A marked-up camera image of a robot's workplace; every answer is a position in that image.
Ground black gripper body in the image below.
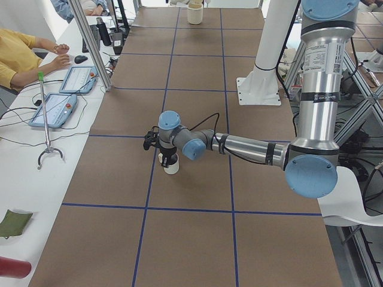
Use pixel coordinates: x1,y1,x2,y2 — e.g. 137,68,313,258
159,138,177,155

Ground white cup with handle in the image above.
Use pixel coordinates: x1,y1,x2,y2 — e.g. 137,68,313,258
158,154,180,175

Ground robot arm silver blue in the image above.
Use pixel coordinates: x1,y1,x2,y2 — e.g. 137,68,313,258
144,1,358,199

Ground upper blue teach pendant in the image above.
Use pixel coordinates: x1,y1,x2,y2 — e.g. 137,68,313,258
59,66,98,94

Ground blue teach pendant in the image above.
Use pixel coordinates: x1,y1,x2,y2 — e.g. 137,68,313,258
28,93,77,129
59,66,98,94

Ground lower blue teach pendant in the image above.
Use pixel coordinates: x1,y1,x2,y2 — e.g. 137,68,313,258
28,93,77,129

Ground small black labelled device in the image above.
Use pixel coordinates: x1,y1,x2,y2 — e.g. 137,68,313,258
111,32,124,55

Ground black computer mouse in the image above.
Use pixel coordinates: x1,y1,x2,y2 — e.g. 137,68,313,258
74,55,88,64

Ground black water bottle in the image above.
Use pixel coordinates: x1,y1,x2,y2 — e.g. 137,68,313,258
96,17,111,46

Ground black keyboard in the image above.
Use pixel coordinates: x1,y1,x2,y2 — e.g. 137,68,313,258
81,25,101,53

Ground metal reacher grabber tool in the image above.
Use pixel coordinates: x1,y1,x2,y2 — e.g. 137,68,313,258
37,71,64,170

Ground beige ceramic jar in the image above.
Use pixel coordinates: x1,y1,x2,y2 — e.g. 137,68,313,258
187,0,203,25

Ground green fabric pouch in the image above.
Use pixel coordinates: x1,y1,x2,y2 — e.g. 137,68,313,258
1,210,33,239

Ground person in yellow shirt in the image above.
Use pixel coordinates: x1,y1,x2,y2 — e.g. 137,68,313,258
1,28,70,91

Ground white chair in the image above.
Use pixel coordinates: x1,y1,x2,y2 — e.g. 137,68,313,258
318,166,382,227

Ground red cylinder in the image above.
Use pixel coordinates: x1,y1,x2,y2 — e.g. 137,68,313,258
0,257,32,279

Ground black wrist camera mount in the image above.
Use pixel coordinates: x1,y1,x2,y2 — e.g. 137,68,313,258
143,126,160,151

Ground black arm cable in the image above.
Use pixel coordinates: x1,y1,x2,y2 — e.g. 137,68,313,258
149,112,297,164

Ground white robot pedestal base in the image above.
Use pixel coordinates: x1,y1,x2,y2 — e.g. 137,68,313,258
236,0,300,106

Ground aluminium frame post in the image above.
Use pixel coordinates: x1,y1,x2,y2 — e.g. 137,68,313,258
68,0,112,91

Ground aluminium truss frame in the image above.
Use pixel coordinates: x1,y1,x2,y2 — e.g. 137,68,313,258
286,42,382,279

